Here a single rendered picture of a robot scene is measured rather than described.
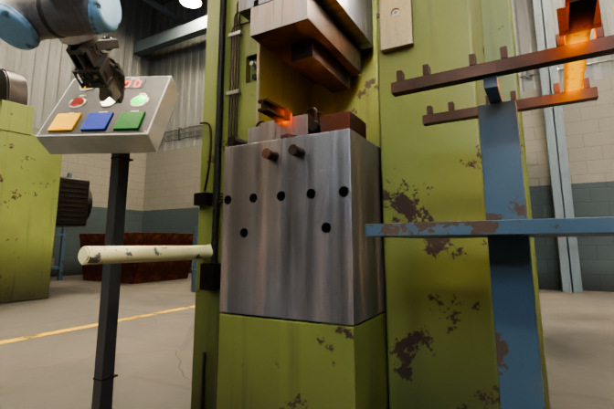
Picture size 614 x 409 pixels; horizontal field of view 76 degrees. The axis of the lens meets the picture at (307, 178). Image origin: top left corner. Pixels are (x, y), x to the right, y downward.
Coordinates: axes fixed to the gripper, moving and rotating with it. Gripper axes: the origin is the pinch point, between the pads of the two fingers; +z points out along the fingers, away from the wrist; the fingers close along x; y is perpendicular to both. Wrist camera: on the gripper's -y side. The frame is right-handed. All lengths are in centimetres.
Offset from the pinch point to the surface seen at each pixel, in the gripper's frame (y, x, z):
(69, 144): 6.4, -18.3, 12.1
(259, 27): -23.1, 38.6, -6.3
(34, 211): -174, -299, 304
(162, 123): -3.2, 7.0, 13.2
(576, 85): 27, 104, -21
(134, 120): 1.5, 1.9, 7.7
